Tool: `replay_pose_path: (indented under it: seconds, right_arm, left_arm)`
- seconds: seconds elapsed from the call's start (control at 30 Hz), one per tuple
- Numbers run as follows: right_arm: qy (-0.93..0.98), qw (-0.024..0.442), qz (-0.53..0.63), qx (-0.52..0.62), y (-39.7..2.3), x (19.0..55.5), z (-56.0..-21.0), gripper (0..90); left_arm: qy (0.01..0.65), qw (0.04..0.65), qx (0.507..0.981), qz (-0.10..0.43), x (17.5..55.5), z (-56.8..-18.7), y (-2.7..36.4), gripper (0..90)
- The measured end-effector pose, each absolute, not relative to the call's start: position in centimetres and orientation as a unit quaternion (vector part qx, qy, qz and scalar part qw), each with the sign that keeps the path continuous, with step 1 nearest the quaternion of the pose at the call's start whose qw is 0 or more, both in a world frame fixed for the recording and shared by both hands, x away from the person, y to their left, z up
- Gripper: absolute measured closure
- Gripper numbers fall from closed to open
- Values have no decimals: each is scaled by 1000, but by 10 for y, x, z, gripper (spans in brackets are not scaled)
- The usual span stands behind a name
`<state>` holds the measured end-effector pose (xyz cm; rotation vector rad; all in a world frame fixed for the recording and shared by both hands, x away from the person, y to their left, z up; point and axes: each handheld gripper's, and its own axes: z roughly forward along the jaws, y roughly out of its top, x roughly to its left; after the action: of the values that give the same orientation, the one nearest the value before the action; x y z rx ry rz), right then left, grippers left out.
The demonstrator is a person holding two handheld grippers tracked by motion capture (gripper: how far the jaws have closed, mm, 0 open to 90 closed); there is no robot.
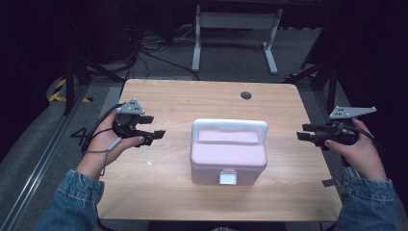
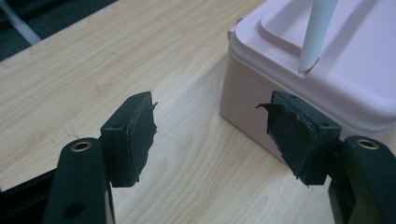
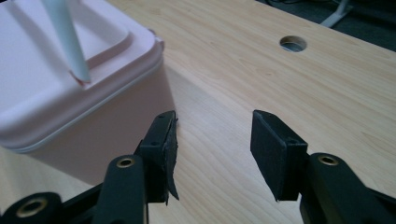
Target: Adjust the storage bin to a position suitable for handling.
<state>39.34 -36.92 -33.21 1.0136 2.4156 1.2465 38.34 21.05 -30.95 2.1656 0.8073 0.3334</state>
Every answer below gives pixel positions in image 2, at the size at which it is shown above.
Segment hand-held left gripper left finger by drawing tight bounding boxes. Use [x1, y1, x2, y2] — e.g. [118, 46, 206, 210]
[100, 91, 159, 189]

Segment grey metal stand leg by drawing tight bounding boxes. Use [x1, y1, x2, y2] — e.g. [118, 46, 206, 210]
[0, 0, 43, 47]

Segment pink plastic storage box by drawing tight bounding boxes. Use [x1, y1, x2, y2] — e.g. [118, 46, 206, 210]
[219, 49, 396, 163]

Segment pink plastic box lid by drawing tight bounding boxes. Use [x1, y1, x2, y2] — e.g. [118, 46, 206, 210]
[226, 0, 396, 135]

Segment white tapered stick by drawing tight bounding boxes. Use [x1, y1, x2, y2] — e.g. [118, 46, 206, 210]
[297, 0, 340, 74]

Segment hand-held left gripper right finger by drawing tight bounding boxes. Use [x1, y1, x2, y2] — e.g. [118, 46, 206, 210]
[255, 90, 343, 188]

